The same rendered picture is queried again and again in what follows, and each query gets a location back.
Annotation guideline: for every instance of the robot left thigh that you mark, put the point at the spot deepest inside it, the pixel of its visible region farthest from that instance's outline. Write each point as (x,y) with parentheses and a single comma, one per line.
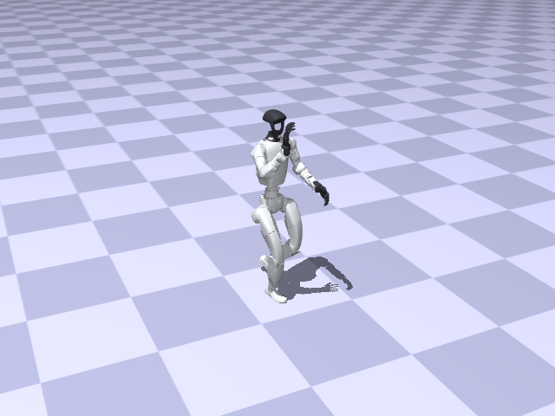
(293,224)

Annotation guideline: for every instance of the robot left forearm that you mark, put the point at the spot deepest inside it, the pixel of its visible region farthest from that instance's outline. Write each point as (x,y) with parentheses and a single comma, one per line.
(308,178)

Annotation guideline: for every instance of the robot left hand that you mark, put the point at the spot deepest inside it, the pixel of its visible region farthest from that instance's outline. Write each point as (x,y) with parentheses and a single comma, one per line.
(323,192)

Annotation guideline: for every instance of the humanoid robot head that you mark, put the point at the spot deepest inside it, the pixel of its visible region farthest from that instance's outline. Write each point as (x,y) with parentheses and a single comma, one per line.
(274,117)

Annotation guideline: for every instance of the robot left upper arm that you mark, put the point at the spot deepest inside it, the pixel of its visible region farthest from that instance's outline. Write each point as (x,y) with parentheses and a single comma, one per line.
(298,167)

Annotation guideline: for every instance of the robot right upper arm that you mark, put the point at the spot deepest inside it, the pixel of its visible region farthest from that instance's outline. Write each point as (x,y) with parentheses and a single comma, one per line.
(258,153)

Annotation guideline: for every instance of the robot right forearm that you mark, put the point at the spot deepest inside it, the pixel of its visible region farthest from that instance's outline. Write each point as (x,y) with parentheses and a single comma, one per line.
(273,165)

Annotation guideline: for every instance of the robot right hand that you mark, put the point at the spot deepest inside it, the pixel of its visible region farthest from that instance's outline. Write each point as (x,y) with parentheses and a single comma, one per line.
(286,146)

